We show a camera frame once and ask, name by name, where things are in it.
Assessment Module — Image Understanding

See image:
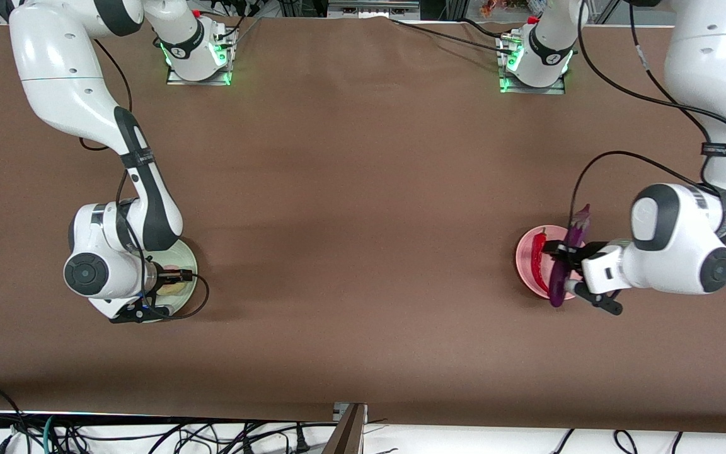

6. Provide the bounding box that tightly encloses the yellow pink peach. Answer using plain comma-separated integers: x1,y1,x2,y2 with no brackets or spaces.
158,265,188,296

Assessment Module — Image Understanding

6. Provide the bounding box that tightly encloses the red chili pepper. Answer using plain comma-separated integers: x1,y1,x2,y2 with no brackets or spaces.
529,228,550,294

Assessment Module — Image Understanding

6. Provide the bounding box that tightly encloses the long purple eggplant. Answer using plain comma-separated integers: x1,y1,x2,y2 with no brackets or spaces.
549,203,593,308

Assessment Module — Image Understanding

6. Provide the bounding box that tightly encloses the light green plate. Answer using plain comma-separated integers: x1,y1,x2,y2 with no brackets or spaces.
146,242,199,317

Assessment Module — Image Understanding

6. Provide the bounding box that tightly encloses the pink plate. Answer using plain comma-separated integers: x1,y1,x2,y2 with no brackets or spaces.
515,225,591,301

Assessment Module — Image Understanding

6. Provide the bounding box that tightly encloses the brown table cloth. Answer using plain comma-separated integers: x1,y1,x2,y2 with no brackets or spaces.
0,11,726,434

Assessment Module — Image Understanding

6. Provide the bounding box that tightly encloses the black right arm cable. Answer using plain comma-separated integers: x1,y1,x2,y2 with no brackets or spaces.
78,38,210,321

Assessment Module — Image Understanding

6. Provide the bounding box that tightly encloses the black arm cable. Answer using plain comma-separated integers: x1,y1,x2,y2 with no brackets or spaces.
568,0,726,218
78,38,210,321

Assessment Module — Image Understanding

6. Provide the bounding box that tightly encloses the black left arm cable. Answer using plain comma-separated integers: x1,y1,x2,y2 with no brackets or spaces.
568,0,726,218

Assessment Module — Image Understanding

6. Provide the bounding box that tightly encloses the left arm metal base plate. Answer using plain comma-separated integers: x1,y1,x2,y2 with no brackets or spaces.
498,73,567,96

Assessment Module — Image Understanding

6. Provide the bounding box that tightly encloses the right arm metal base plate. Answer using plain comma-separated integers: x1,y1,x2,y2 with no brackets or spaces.
166,63,233,86

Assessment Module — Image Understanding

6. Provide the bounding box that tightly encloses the grey metal camera post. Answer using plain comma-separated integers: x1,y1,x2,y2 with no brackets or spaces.
322,403,369,454

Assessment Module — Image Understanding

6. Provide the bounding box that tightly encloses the short black table cable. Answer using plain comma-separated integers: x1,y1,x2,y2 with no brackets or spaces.
458,18,505,40

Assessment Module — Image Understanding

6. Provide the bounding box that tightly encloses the long black table cable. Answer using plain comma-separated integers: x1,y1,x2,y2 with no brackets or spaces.
391,18,516,56

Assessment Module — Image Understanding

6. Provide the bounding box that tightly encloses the metal rail with sockets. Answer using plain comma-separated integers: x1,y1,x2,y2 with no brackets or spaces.
326,0,421,20

